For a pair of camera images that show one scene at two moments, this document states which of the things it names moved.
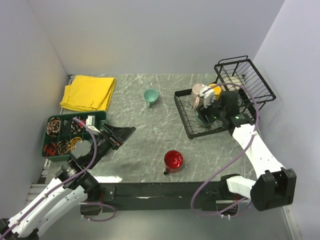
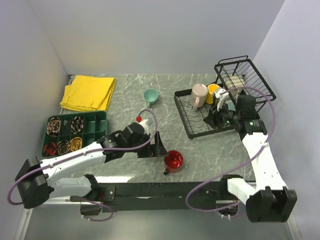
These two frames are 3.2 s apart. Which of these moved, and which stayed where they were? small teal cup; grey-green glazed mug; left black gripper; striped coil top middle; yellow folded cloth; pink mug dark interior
Moved: grey-green glazed mug; left black gripper
Stayed: yellow folded cloth; pink mug dark interior; striped coil top middle; small teal cup
